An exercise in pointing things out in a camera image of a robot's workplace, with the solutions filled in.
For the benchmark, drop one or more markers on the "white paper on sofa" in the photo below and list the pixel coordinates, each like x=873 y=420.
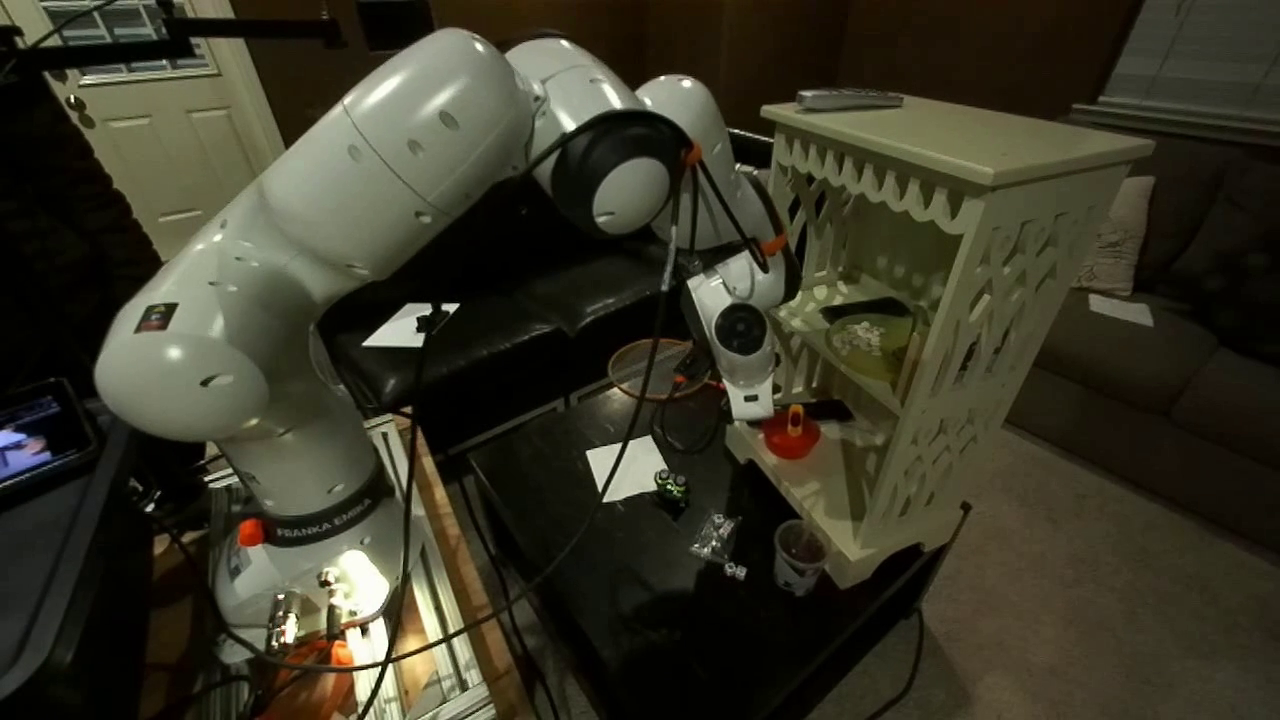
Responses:
x=1120 y=309

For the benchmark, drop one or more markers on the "white paper on table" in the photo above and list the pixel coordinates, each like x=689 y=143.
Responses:
x=627 y=468

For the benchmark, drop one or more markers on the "cream lattice shelf cupboard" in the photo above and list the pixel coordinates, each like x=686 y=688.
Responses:
x=978 y=222

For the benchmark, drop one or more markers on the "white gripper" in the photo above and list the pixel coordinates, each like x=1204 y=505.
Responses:
x=733 y=301

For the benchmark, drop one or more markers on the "grey remote control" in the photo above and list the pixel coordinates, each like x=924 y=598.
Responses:
x=844 y=97

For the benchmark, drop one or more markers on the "dark cup on table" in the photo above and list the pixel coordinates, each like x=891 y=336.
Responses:
x=798 y=558

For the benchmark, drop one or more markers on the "green plate on shelf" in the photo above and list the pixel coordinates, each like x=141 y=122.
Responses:
x=871 y=345

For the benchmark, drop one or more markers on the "black leather ottoman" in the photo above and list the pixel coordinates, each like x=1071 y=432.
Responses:
x=502 y=313

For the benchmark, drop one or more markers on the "black coffee table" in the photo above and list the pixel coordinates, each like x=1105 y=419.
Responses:
x=674 y=612

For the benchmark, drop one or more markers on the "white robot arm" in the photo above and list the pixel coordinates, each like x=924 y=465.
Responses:
x=220 y=345

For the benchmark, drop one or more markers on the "tablet screen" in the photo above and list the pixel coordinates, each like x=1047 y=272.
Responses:
x=45 y=439

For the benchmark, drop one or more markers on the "dark brown sofa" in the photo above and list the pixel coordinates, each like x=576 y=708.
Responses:
x=1191 y=411

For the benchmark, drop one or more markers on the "orange bowl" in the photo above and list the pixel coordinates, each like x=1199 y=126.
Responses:
x=789 y=432

